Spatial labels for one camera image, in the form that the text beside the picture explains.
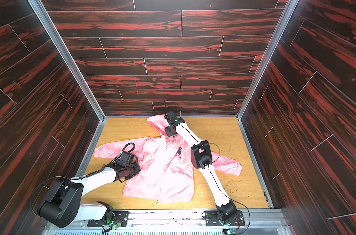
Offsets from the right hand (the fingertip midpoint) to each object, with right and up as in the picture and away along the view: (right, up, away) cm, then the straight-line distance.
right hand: (174, 129), depth 109 cm
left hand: (-21, -26, -17) cm, 38 cm away
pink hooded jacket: (-9, -25, -20) cm, 33 cm away
